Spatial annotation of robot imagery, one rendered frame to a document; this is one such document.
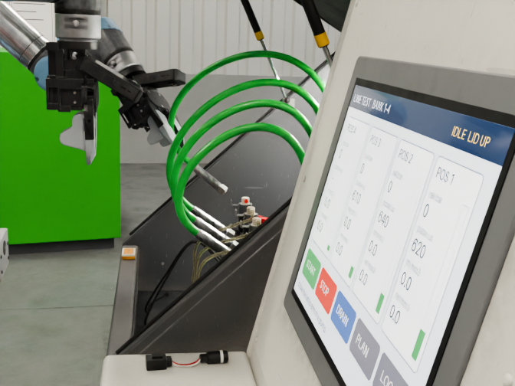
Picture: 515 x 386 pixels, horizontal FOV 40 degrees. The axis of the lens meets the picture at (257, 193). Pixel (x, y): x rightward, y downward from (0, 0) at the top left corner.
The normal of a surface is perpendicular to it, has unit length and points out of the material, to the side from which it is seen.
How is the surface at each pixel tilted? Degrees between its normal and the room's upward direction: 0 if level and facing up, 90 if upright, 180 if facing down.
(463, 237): 76
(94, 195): 90
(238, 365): 0
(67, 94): 90
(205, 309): 90
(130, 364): 0
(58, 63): 90
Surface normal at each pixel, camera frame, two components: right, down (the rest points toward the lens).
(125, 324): 0.04, -0.97
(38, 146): 0.33, 0.22
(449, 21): -0.95, -0.24
